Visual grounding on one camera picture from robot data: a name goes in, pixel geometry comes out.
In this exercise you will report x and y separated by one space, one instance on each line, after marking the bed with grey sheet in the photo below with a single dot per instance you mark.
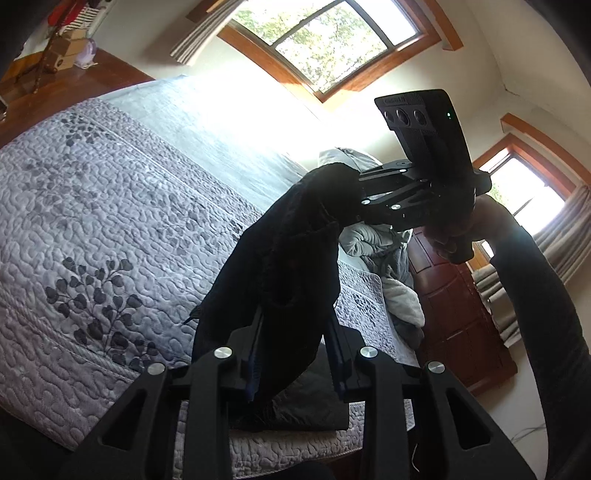
207 120

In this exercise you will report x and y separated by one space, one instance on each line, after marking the black white striped bag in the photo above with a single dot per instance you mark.
90 16

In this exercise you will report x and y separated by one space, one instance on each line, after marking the dark wooden coat rack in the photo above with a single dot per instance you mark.
46 62

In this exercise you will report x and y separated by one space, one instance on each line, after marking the white fleece blanket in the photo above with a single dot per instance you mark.
401 304

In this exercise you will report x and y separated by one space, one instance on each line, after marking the pale purple round lamp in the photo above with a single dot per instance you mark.
88 51

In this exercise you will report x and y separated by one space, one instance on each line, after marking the dark grey fleece blanket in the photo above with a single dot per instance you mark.
407 337

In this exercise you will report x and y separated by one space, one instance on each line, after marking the black pants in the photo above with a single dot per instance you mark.
286 277

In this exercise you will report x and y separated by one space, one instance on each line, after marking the wide wooden framed window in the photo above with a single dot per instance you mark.
323 41

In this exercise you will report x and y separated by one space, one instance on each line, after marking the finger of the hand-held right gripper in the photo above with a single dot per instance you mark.
397 171
383 203

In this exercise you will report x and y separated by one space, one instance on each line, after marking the beige striped curtain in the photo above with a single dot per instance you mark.
203 32
563 230

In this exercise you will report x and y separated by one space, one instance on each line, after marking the person's right hand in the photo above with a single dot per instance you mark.
496 221

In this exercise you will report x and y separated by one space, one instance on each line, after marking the folded grey duvet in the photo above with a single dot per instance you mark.
369 240

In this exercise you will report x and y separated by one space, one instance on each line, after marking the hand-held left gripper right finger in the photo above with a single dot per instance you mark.
351 364

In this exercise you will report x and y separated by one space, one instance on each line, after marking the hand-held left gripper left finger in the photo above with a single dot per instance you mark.
240 364

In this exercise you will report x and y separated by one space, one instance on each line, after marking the large cardboard box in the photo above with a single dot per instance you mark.
64 56

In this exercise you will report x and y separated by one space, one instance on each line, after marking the small cardboard box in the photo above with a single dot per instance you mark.
75 34

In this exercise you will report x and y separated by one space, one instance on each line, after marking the wooden dresser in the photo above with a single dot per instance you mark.
452 314

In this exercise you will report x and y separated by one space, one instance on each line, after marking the narrow wooden framed window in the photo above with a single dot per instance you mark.
512 175

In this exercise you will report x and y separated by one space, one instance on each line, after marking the grey quilted bedspread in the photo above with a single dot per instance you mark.
92 207

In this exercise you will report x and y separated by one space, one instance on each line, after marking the red bag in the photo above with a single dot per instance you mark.
69 11

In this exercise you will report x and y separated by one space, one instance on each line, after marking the person's right forearm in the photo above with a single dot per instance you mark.
545 323

